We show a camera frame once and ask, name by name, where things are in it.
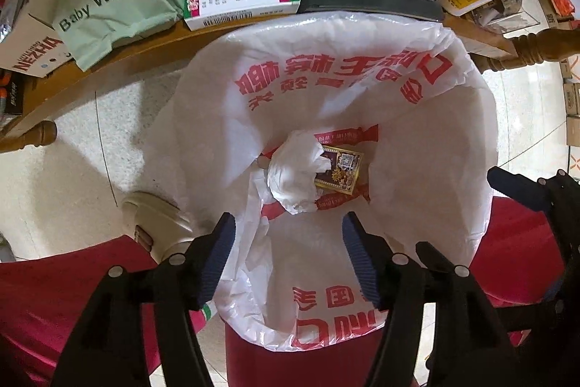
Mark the flat black box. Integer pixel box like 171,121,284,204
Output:
297,0,445,22

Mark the cream slipper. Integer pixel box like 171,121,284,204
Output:
122,191,204,265

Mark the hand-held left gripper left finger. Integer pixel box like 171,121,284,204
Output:
50,212,237,387

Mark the red trash bin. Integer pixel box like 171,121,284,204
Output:
224,321,387,387

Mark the wooden table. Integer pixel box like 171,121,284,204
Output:
0,13,580,154

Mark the white printed plastic bag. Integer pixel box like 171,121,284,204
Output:
142,8,499,354

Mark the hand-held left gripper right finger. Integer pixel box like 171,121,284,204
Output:
342,211,533,387

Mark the small gold printed box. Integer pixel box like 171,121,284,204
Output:
312,144,365,193

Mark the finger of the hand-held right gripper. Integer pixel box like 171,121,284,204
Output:
497,269,580,331
487,166,580,229

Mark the small dark packet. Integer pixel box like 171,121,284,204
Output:
0,70,28,129

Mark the cardboard box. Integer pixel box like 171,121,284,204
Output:
559,59,580,85
565,117,580,148
562,84,580,116

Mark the white carton red print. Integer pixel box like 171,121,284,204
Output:
0,0,91,78

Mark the crumpled white tissue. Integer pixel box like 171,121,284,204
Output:
254,130,334,215

